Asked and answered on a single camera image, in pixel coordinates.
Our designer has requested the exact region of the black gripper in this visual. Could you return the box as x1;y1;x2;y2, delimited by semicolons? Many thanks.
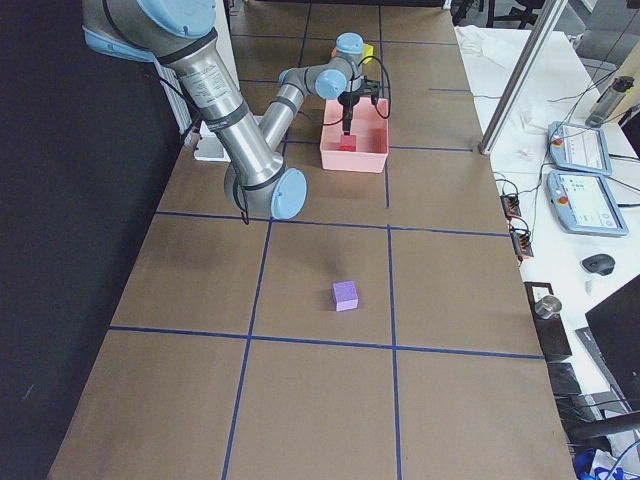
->
338;76;381;135

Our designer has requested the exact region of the red foam block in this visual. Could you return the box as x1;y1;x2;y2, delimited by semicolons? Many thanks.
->
339;134;357;152

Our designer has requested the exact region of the purple foam block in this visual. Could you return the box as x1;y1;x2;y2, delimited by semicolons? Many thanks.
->
332;280;359;312

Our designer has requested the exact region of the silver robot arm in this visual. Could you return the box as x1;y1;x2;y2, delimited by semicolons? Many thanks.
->
82;1;381;219

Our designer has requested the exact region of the pink plastic bin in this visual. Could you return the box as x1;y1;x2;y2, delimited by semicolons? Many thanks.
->
320;98;389;173

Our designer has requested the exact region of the orange connector block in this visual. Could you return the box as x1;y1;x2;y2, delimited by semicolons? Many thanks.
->
500;193;521;218

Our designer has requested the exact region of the upper teach pendant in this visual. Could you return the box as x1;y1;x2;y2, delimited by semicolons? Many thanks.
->
548;121;612;176

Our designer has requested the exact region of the teach pendant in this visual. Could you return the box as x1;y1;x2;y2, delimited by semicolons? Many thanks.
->
546;170;629;238
548;121;612;176

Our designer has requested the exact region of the lower teach pendant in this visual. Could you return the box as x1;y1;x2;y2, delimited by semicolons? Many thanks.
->
546;170;629;238

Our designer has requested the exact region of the black computer mouse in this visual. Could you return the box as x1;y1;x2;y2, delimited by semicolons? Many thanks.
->
580;253;616;276

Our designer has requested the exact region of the black monitor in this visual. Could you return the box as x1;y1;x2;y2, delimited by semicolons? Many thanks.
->
586;281;639;409

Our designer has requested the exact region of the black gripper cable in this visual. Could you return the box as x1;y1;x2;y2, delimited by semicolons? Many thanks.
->
359;54;392;121

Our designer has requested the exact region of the aluminium frame post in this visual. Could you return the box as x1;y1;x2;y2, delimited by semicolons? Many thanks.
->
478;0;568;155

